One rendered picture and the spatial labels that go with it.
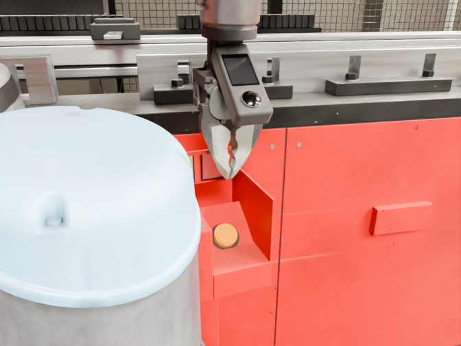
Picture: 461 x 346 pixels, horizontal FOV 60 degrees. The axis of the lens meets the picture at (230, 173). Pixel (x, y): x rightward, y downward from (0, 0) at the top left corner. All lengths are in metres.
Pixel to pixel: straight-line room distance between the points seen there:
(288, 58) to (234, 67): 0.45
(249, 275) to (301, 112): 0.38
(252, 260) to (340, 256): 0.46
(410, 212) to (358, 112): 0.30
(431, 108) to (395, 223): 0.28
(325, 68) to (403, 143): 0.25
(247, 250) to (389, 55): 0.62
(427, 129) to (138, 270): 0.89
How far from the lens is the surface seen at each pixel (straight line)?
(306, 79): 0.97
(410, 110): 0.97
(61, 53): 1.16
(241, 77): 0.49
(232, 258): 0.62
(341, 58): 0.99
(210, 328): 0.72
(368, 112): 0.91
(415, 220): 1.08
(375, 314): 1.23
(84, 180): 0.17
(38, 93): 0.92
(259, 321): 1.09
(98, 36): 1.09
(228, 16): 0.50
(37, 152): 0.19
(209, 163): 0.68
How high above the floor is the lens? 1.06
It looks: 23 degrees down
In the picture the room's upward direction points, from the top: straight up
